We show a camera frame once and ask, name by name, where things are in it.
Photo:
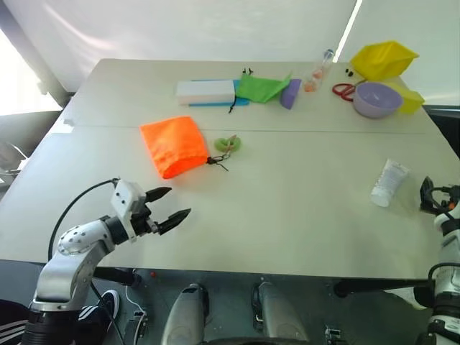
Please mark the black table support bar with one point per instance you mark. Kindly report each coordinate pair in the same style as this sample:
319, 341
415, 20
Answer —
115, 276
377, 286

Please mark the yellow plastic bin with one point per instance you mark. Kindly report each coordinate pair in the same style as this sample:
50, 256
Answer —
382, 59

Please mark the white rectangular box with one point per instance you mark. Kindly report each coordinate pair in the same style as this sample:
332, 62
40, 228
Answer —
205, 91

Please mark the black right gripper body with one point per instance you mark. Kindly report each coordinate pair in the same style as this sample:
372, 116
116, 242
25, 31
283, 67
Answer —
447, 203

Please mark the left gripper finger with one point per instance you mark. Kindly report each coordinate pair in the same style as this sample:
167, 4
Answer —
158, 194
174, 220

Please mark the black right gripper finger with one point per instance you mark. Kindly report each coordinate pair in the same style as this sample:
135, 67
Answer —
427, 199

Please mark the purple sponge block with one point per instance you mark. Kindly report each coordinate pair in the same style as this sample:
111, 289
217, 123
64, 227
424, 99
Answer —
290, 94

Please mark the purple bowl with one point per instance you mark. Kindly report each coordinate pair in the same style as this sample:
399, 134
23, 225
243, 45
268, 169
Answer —
377, 102

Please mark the blue flat board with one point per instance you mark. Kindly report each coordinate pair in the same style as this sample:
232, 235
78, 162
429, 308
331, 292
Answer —
239, 102

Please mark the grey rounded robot leg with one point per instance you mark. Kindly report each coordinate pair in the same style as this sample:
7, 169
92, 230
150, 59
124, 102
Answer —
185, 316
278, 316

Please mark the black and white sneaker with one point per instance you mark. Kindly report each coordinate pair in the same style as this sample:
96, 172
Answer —
104, 309

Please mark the small black clips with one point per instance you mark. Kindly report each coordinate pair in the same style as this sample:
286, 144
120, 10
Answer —
349, 71

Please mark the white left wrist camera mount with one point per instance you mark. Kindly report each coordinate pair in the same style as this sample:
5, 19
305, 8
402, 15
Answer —
124, 201

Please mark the clear bottle with orange contents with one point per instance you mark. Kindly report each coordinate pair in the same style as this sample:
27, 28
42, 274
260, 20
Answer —
316, 77

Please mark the black striped trousers leg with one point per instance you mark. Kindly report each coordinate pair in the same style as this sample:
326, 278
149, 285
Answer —
10, 323

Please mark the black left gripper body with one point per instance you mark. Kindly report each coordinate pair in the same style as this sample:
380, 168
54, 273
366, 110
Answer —
143, 221

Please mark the red scissors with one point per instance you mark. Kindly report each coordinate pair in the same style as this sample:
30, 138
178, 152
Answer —
343, 90

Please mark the white squeeze tube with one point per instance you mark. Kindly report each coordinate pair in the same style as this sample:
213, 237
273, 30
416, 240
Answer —
388, 181

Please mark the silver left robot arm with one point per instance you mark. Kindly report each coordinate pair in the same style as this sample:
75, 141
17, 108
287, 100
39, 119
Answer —
72, 258

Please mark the yellow block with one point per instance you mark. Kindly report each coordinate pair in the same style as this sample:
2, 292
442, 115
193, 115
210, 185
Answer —
411, 100

